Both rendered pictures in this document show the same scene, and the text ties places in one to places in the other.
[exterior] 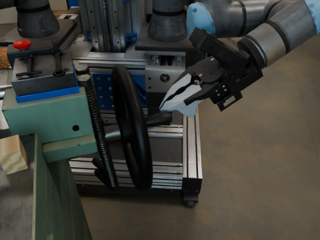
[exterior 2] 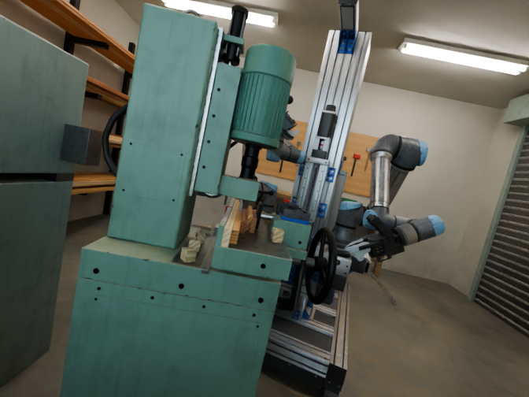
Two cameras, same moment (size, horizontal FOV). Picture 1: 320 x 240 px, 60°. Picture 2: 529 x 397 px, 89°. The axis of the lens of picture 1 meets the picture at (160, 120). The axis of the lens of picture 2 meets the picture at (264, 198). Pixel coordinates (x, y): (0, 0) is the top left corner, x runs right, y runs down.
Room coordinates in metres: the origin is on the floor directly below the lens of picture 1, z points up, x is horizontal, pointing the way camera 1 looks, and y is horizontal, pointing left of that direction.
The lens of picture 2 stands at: (-0.55, 0.09, 1.12)
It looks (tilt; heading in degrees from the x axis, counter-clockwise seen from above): 6 degrees down; 14
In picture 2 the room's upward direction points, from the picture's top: 12 degrees clockwise
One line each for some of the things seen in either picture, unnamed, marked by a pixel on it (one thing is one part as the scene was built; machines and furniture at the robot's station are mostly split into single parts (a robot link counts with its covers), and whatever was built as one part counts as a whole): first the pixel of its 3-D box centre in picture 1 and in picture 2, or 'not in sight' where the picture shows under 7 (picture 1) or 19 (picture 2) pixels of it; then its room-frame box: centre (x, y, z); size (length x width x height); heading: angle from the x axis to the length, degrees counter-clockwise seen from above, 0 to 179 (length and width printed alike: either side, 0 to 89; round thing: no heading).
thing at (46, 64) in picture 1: (42, 65); (292, 211); (0.44, 0.21, 0.99); 0.13 x 0.11 x 0.06; 18
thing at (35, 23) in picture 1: (36, 17); (263, 210); (1.05, 0.46, 0.87); 0.15 x 0.15 x 0.10
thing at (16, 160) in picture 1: (12, 154); (277, 235); (0.29, 0.22, 0.92); 0.04 x 0.03 x 0.04; 25
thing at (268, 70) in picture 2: not in sight; (262, 101); (0.37, 0.39, 1.35); 0.18 x 0.18 x 0.31
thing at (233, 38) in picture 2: not in sight; (234, 36); (0.33, 0.52, 1.54); 0.08 x 0.08 x 0.17; 18
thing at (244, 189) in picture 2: not in sight; (238, 189); (0.37, 0.41, 1.03); 0.14 x 0.07 x 0.09; 108
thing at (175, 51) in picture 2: not in sight; (169, 136); (0.28, 0.67, 1.16); 0.22 x 0.22 x 0.72; 18
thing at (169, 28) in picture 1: (168, 20); (344, 232); (1.01, -0.03, 0.87); 0.15 x 0.15 x 0.10
